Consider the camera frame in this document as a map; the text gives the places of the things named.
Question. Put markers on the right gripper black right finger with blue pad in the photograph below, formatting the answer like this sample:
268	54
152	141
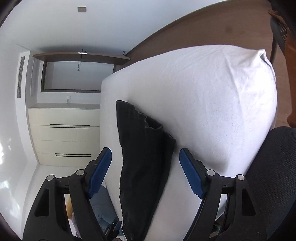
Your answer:
228	209

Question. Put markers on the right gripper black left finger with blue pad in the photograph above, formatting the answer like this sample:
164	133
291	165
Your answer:
48	220

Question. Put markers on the black denim pants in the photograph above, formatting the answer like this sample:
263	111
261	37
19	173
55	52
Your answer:
146	151

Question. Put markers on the blue folded duvet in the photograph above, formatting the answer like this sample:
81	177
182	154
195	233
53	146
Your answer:
103	208

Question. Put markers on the black office chair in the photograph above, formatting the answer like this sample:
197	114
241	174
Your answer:
271	178

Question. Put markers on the cream drawer cabinet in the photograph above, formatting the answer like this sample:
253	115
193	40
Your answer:
66	135

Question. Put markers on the white bed sheet mattress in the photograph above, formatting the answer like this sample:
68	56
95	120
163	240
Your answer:
219	101

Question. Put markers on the dark framed wall window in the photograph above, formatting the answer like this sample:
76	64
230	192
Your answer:
79	72

